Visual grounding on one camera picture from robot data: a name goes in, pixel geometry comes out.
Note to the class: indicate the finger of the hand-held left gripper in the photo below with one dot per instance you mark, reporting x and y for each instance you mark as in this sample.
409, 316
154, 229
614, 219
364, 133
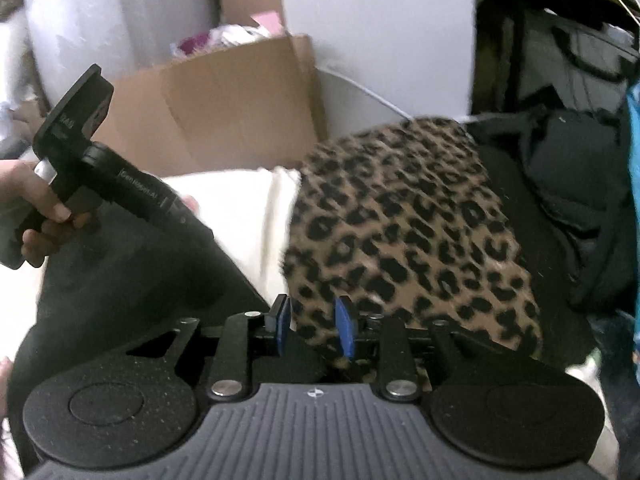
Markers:
192, 220

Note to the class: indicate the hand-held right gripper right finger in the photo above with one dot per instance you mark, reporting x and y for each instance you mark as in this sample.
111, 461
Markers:
345, 327

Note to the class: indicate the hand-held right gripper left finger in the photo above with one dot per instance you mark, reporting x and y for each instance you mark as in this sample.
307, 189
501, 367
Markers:
282, 325

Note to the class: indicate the black pants with bear print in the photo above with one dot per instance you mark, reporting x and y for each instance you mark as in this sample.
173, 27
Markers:
125, 280

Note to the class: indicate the leopard print cloth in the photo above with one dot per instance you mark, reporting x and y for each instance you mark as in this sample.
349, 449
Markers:
400, 220

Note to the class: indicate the person's left hand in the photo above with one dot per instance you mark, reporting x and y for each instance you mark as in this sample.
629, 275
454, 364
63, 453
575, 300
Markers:
27, 185

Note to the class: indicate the cream bear printed blanket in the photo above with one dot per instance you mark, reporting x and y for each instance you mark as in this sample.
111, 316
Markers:
240, 210

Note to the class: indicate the folded cardboard sheet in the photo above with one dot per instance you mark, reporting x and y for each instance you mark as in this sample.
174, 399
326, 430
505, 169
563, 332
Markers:
210, 110

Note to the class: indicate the purple and white refill packet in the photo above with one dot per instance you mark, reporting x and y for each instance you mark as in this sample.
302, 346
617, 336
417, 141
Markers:
200, 42

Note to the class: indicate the pink bottle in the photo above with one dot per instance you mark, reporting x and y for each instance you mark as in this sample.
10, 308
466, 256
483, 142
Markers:
267, 21

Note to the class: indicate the black cloth heap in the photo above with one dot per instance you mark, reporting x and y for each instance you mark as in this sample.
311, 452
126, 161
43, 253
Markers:
565, 175

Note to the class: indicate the blue cartoon printed cloth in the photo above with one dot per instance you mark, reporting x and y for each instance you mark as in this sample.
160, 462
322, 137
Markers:
634, 160

